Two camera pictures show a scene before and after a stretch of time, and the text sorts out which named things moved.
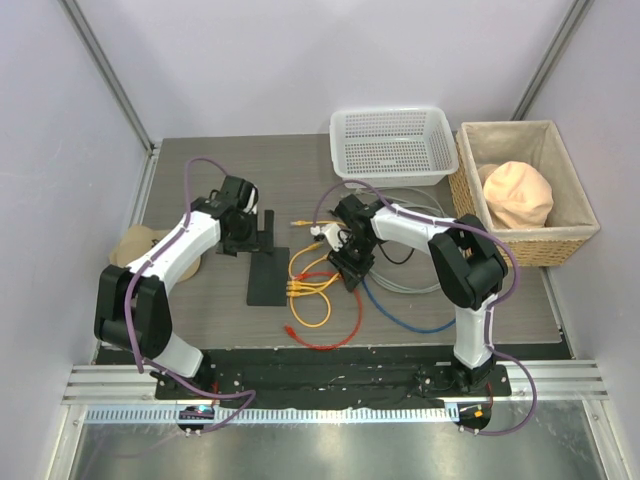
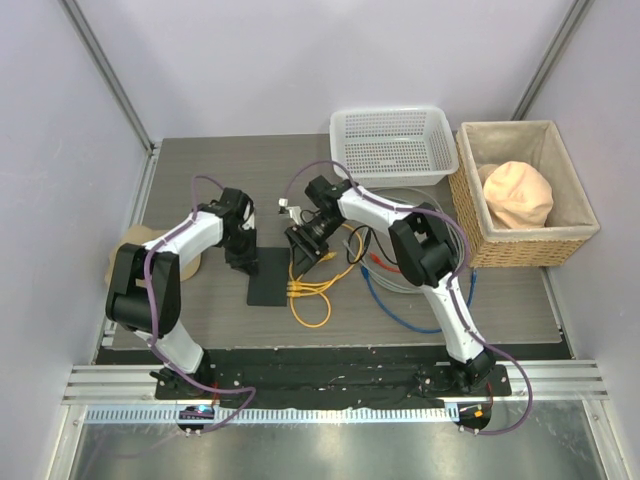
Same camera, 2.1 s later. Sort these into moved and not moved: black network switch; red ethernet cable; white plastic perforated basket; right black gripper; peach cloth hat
Moved: right black gripper; red ethernet cable
Not moved: peach cloth hat; black network switch; white plastic perforated basket
